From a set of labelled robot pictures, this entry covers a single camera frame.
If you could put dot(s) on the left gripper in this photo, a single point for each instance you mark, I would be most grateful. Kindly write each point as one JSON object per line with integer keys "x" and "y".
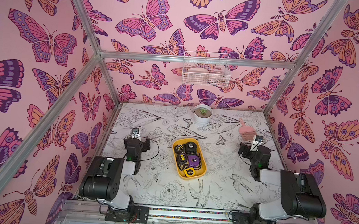
{"x": 145, "y": 145}

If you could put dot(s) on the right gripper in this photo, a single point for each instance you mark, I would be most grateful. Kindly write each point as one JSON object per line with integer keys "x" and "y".
{"x": 244, "y": 149}

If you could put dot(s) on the black round tape measure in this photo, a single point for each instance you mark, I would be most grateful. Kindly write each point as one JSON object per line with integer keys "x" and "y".
{"x": 179, "y": 148}

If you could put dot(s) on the purple tape measure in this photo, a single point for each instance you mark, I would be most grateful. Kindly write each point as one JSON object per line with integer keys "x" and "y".
{"x": 194, "y": 161}

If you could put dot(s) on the small yellow tape measure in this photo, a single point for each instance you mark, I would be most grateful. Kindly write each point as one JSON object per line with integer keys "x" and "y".
{"x": 189, "y": 172}

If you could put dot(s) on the yellow storage tray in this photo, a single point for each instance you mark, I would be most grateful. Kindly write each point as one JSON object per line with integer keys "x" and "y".
{"x": 181, "y": 161}

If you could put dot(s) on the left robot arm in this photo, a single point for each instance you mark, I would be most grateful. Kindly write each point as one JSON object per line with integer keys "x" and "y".
{"x": 104, "y": 180}

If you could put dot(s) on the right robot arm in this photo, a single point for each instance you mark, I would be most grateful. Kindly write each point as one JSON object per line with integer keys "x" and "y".
{"x": 300, "y": 196}

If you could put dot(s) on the pink hand brush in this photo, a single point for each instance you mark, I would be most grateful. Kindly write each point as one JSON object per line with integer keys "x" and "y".
{"x": 248, "y": 133}

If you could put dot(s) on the white plant pot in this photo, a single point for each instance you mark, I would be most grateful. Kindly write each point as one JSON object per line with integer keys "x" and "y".
{"x": 202, "y": 114}

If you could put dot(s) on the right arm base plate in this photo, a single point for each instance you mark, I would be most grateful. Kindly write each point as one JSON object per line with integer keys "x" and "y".
{"x": 240, "y": 217}

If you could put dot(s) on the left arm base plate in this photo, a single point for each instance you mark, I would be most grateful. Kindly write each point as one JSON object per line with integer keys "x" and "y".
{"x": 140, "y": 214}

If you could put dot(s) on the aluminium front rail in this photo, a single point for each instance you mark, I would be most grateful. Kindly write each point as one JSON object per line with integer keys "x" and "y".
{"x": 83, "y": 210}

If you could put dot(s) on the white wire basket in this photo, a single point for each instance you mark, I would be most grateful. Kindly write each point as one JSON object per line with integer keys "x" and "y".
{"x": 199, "y": 70}

